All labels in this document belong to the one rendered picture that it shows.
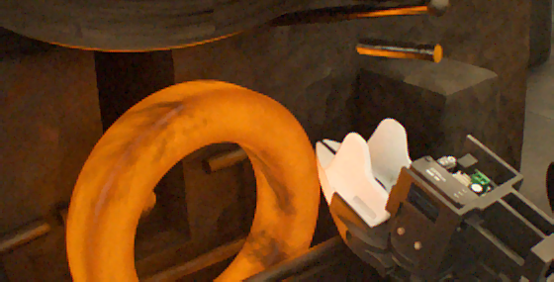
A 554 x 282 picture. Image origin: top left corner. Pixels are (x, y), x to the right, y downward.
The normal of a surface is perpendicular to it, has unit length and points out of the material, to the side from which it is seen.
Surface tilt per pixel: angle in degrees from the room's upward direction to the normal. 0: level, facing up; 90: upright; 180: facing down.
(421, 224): 90
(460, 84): 23
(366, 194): 89
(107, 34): 90
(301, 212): 90
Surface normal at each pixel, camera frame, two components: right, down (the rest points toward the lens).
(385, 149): -0.72, 0.24
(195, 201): 0.63, 0.26
